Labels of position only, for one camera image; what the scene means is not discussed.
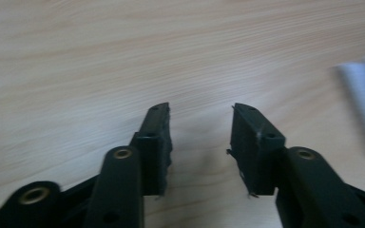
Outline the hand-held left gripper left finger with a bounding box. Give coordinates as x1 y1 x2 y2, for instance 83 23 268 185
128 101 174 198

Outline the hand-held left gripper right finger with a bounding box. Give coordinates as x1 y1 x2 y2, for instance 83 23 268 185
225 102 287 200

